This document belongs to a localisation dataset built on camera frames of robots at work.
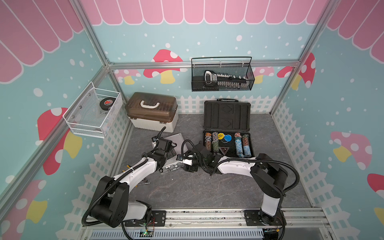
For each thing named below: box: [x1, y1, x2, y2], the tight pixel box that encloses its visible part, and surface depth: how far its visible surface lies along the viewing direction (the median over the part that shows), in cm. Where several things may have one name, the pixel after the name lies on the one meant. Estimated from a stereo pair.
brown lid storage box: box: [124, 92, 179, 133], surface depth 101 cm
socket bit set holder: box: [204, 70, 248, 88], surface depth 91 cm
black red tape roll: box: [99, 97, 116, 111], surface depth 81 cm
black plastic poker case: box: [202, 98, 255, 158], surface depth 107 cm
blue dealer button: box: [224, 134, 233, 142], surface depth 104 cm
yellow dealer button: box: [217, 132, 225, 140], surface depth 104 cm
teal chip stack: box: [234, 132, 244, 158], surface depth 98 cm
